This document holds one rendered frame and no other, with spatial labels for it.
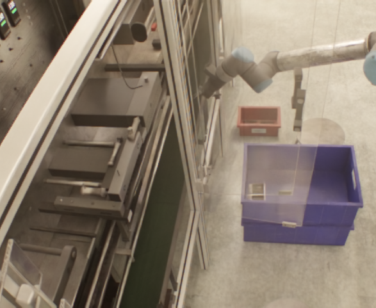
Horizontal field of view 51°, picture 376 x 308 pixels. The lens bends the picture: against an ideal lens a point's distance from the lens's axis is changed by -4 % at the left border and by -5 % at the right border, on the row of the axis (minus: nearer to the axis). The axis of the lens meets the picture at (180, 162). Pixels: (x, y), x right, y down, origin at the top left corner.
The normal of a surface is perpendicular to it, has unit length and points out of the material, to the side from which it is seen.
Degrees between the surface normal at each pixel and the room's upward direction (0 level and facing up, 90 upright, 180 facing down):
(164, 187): 2
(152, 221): 2
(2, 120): 90
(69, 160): 0
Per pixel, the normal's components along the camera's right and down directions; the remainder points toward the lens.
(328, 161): -0.15, 0.76
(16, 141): -0.12, -0.65
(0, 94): 0.98, 0.06
